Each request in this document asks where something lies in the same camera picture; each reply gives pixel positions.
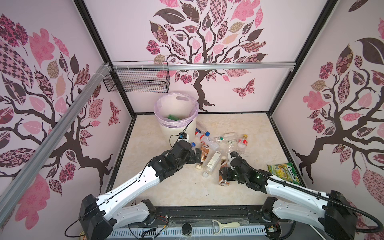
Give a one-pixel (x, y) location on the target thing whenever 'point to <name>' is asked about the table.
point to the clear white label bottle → (212, 163)
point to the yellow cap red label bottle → (242, 144)
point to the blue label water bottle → (193, 144)
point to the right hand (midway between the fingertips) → (221, 170)
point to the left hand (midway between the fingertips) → (194, 154)
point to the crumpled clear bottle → (231, 148)
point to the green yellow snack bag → (286, 171)
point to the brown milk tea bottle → (224, 163)
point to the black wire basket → (138, 77)
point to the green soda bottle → (170, 116)
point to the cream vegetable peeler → (217, 226)
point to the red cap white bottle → (207, 141)
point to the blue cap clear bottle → (206, 133)
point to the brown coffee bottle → (204, 150)
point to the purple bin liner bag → (178, 104)
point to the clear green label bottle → (228, 137)
